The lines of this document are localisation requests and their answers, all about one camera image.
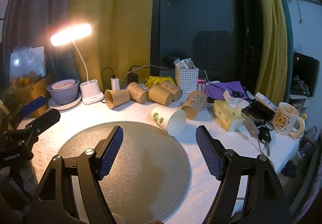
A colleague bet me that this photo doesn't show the clear plastic bag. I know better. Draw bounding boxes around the clear plastic bag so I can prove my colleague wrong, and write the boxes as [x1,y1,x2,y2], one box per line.
[9,44,47,82]

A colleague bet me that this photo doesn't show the black car key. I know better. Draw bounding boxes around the black car key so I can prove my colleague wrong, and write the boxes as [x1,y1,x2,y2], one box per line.
[257,125,272,157]

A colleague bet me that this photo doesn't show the purple bowl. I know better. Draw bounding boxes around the purple bowl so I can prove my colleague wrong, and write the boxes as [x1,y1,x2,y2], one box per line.
[47,78,81,105]

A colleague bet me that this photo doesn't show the small assorted packets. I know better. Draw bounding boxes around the small assorted packets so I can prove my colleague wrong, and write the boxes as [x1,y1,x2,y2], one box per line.
[174,58,196,70]

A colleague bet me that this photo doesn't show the black pouch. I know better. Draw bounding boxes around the black pouch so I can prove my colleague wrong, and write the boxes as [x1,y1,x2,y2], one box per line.
[249,100,276,122]

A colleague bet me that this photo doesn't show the black monitor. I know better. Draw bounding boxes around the black monitor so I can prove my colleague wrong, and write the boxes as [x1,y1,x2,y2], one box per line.
[293,52,320,97]

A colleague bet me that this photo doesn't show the white plastic basket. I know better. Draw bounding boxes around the white plastic basket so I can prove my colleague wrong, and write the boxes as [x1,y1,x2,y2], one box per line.
[175,65,200,94]

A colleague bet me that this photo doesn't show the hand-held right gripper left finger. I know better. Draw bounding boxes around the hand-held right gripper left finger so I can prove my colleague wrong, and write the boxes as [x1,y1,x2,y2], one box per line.
[26,125,124,224]

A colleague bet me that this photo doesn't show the pile of small oranges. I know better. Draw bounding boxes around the pile of small oranges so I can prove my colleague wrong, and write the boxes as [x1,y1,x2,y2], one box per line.
[9,75,39,89]

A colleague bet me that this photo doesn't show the white bear print mug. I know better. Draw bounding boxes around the white bear print mug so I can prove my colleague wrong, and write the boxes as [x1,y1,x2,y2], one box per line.
[273,102,306,138]

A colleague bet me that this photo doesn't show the yellow curtain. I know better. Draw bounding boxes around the yellow curtain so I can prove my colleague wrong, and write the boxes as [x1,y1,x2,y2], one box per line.
[69,0,156,90]
[252,0,289,105]

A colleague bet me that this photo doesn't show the dark glass window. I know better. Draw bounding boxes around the dark glass window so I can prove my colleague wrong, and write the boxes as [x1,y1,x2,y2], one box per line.
[150,0,255,84]

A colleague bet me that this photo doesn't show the white plate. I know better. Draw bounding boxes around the white plate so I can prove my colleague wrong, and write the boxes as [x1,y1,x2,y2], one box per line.
[48,92,83,111]

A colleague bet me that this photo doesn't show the grey blue curtain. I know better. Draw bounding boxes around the grey blue curtain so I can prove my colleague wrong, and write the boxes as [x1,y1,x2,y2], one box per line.
[2,0,76,82]

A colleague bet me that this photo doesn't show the yellow tissue box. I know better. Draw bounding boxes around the yellow tissue box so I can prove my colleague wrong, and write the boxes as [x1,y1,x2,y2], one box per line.
[213,89,250,132]

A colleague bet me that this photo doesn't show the purple cloth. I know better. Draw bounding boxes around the purple cloth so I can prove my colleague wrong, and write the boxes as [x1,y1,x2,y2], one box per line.
[205,81,250,101]

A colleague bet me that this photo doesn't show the plain brown paper cup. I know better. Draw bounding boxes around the plain brown paper cup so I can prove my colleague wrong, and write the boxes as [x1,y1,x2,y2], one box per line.
[148,85,174,107]
[104,89,131,109]

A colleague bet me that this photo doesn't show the round grey mat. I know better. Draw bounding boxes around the round grey mat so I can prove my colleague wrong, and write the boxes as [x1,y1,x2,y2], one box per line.
[57,121,191,223]

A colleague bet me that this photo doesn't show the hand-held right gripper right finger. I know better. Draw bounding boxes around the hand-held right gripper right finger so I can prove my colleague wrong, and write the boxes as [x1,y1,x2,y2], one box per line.
[196,125,294,224]

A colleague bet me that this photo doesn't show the white desk lamp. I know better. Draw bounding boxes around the white desk lamp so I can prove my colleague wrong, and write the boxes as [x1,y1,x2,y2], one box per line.
[50,23,105,105]

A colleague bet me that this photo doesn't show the black charger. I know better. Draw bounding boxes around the black charger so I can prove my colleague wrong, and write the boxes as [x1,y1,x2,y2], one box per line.
[127,72,139,85]

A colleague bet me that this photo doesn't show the black cable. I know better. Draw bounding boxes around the black cable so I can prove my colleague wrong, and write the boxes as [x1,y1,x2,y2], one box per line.
[101,67,117,90]

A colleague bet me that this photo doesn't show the yellow cloth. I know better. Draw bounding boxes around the yellow cloth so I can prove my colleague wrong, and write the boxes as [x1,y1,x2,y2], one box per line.
[145,75,176,88]

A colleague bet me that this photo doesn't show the printed brown paper cup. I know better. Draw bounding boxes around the printed brown paper cup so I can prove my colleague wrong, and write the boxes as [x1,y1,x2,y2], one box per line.
[181,91,207,120]
[126,82,149,104]
[160,80,183,102]

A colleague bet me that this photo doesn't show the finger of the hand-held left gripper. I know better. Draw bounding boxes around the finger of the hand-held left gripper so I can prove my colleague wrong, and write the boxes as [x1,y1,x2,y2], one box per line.
[16,109,61,139]
[5,96,47,127]

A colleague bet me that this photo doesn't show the white tablecloth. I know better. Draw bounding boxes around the white tablecloth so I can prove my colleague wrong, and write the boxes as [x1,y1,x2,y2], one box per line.
[30,81,301,224]

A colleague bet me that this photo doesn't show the white paper cup green print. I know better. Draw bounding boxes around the white paper cup green print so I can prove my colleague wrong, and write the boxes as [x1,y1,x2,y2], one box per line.
[151,106,187,137]

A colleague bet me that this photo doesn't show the white tube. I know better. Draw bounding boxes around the white tube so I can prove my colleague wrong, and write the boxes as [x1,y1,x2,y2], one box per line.
[254,92,279,112]

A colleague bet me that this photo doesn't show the beige key fob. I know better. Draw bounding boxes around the beige key fob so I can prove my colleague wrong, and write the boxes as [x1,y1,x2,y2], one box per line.
[243,117,260,139]

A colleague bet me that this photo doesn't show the white cable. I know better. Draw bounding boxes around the white cable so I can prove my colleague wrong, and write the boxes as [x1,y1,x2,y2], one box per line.
[123,64,177,82]

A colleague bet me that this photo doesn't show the cardboard box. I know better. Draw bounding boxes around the cardboard box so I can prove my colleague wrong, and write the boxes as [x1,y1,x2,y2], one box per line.
[2,73,55,117]

